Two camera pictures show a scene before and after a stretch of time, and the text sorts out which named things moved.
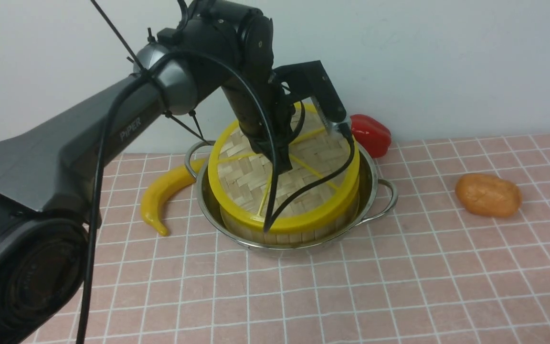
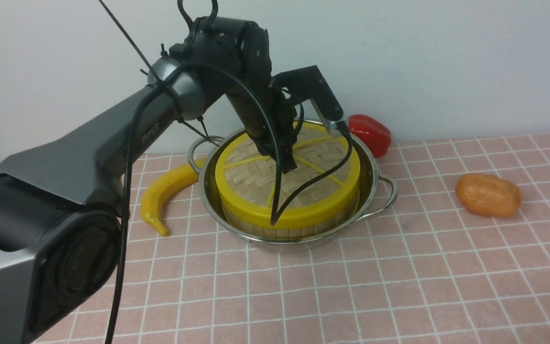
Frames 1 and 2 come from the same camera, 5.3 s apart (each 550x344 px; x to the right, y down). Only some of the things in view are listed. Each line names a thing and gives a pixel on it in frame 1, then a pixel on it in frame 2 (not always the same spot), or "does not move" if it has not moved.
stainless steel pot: [374, 198] to [203, 153]
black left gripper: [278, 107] does not move
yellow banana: [159, 188] does not move
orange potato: [488, 196] does not move
